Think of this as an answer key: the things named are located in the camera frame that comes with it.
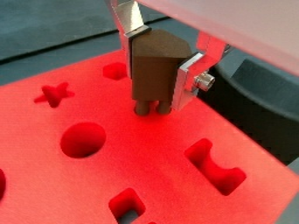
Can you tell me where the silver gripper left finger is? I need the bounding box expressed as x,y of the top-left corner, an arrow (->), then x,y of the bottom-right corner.
105,0 -> 150,77

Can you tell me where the brown three prong peg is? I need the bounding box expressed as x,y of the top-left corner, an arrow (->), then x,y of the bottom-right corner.
132,30 -> 192,116

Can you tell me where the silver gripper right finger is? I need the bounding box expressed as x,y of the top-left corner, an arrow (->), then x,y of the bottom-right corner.
172,31 -> 226,110

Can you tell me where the red shape sorter block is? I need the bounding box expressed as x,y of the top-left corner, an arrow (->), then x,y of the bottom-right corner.
0,52 -> 299,224

